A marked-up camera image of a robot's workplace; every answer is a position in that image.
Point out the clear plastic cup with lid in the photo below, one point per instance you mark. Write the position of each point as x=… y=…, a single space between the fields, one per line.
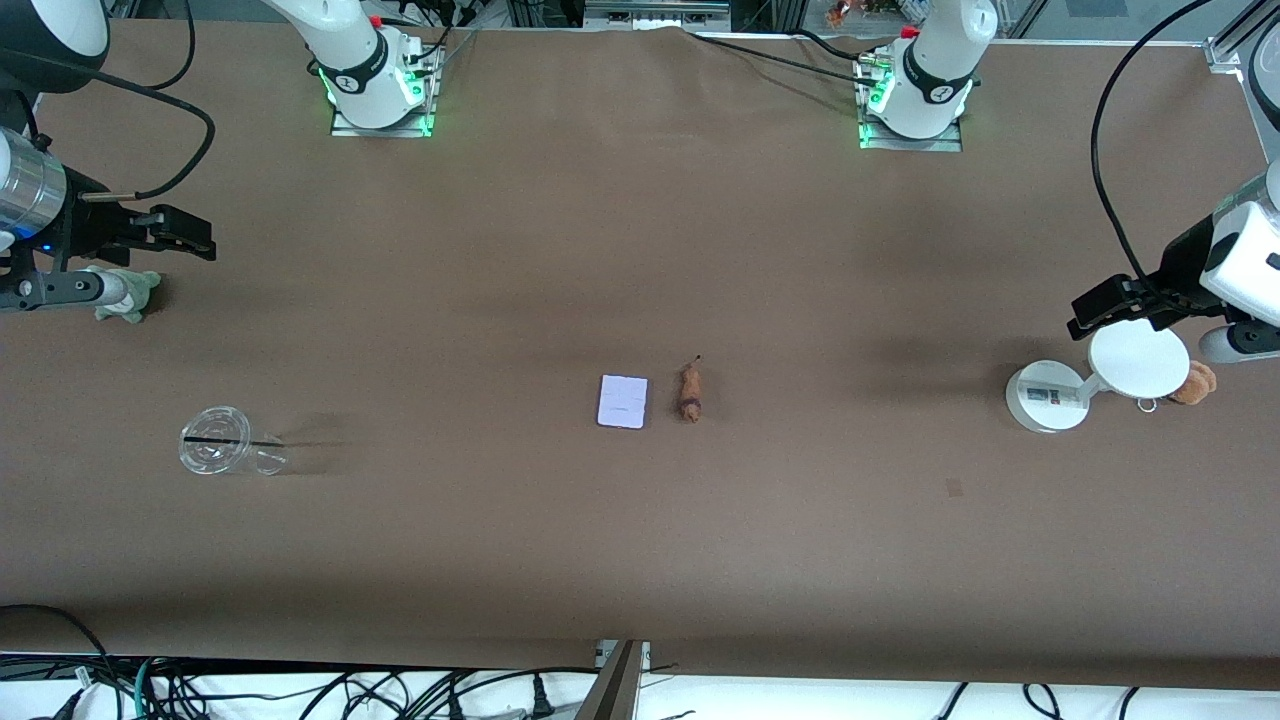
x=215 y=457

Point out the black drinking straw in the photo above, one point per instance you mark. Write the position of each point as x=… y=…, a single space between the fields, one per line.
x=230 y=441

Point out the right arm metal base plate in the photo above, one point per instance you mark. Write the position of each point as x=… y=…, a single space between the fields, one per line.
x=345 y=125

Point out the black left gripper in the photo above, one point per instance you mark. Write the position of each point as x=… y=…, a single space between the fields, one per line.
x=1180 y=263

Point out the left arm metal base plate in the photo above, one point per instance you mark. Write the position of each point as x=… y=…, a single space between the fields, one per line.
x=875 y=140

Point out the small brown lion statue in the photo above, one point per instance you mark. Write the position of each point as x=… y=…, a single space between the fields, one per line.
x=689 y=395

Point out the metal camera post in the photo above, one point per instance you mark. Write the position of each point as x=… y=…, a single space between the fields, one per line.
x=618 y=685

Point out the small orange toy figure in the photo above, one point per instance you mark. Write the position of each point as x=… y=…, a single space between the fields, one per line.
x=840 y=12

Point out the brown table cover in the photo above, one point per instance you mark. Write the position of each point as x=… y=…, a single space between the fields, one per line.
x=640 y=250

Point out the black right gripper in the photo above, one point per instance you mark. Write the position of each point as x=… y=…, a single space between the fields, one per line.
x=88 y=226

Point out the black power plug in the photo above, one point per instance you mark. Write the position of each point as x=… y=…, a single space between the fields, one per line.
x=541 y=700

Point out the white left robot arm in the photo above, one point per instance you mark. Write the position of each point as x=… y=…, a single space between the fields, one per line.
x=940 y=70

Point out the grey-green Totoro plush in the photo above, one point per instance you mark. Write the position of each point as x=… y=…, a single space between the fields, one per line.
x=137 y=300

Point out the aluminium corner profile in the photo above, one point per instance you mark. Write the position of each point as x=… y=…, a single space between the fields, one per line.
x=1225 y=55

